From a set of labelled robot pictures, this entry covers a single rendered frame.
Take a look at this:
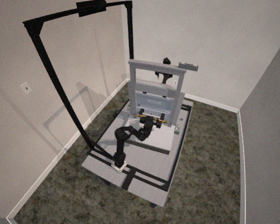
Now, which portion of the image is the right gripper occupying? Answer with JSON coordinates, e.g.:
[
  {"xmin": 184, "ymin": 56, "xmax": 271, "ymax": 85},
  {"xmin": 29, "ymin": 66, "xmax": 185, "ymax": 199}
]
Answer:
[{"xmin": 140, "ymin": 117, "xmax": 162, "ymax": 129}]

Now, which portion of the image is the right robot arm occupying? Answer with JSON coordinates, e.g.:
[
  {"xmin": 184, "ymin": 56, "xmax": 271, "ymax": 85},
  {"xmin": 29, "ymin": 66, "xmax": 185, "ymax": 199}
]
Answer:
[{"xmin": 112, "ymin": 116, "xmax": 154, "ymax": 169}]

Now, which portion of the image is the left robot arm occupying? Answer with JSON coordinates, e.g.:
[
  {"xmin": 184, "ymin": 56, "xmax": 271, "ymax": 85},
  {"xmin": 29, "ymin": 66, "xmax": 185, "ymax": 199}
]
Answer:
[{"xmin": 162, "ymin": 58, "xmax": 171, "ymax": 84}]

